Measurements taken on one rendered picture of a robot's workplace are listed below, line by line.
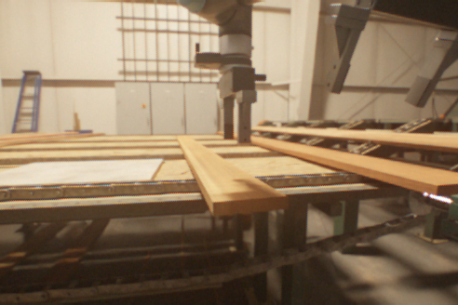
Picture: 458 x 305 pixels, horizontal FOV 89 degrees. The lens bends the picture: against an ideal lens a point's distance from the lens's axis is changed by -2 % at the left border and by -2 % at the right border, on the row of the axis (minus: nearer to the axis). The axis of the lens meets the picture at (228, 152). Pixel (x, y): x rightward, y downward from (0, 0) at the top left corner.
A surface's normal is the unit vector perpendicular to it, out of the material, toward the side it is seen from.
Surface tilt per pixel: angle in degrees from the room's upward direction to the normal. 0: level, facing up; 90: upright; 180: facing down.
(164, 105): 90
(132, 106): 90
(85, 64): 92
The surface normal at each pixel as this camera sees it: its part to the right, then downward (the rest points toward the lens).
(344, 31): 0.04, 0.50
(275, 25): 0.14, 0.06
